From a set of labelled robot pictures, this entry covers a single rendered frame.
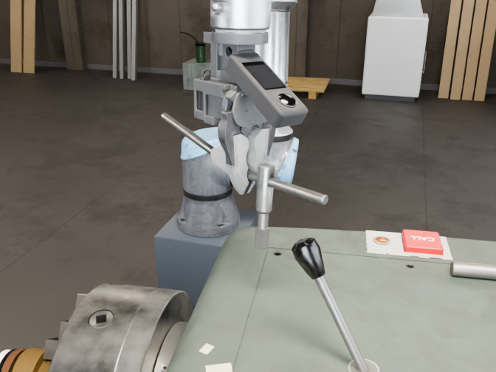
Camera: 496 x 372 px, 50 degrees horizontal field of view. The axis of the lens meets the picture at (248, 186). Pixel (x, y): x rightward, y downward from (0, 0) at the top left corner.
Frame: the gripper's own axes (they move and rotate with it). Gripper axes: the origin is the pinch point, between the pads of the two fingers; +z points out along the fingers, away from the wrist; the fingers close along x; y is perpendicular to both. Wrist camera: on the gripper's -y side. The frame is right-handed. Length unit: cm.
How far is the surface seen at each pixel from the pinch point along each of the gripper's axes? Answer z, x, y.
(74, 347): 20.2, 22.4, 9.3
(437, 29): 20, -641, 311
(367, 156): 117, -360, 215
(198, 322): 16.9, 9.6, -1.0
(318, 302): 15.6, -4.6, -9.9
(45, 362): 30.7, 21.9, 22.1
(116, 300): 17.8, 14.2, 12.3
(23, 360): 29.8, 24.5, 23.7
